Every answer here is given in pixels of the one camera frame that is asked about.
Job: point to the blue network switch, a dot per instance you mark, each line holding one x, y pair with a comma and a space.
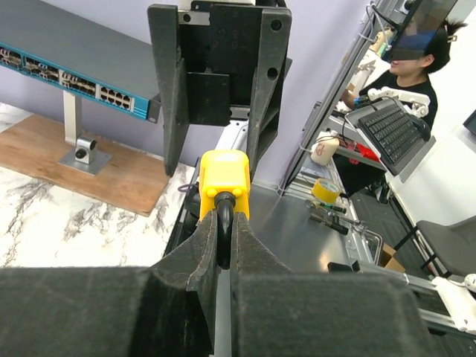
80, 56

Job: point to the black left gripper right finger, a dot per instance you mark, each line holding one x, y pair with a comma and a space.
278, 312

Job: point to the person in black shirt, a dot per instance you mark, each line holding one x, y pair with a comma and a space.
409, 75

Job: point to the beige paper cup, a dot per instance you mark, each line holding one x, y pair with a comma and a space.
324, 149

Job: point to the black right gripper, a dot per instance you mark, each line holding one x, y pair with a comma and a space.
212, 58

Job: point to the grey chair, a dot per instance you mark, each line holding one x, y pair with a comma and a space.
453, 245

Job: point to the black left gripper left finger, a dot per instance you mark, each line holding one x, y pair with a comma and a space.
167, 309

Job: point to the metal switch stand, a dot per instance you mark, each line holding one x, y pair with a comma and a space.
84, 155

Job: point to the yellow black padlock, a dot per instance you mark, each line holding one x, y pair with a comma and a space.
224, 187

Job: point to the black keyboard on tray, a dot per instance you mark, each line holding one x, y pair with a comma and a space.
399, 139

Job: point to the wooden board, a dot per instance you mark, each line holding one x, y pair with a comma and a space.
132, 180

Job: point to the yellow tape roll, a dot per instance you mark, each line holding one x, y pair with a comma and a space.
325, 190

